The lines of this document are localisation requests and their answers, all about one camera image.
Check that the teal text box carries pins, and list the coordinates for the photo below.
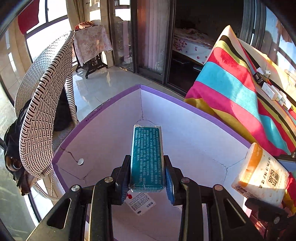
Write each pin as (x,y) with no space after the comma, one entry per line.
(147,171)

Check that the white long box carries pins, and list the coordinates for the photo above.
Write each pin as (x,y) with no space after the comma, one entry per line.
(268,90)

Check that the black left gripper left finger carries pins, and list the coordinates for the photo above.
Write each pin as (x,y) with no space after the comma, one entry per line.
(81,205)

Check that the white label card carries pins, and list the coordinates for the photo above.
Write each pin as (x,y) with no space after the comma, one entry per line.
(139,203)

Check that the woven black white chair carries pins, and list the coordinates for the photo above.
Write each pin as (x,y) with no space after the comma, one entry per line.
(41,87)

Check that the black small box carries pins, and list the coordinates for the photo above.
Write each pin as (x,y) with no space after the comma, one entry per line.
(260,79)

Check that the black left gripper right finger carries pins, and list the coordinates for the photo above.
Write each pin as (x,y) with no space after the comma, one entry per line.
(206,211)

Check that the black bag on chair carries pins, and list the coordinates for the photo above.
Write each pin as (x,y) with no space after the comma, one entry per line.
(13,164)

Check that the white orange tissue pack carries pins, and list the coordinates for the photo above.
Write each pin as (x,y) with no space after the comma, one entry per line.
(261,177)

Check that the striped colourful blanket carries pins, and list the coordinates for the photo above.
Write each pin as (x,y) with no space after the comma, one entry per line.
(226,90)

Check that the table with floral cloth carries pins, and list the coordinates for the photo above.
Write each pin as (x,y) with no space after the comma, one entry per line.
(90,41)

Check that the bed with floral sheet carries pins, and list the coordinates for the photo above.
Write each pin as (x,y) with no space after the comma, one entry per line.
(193,44)

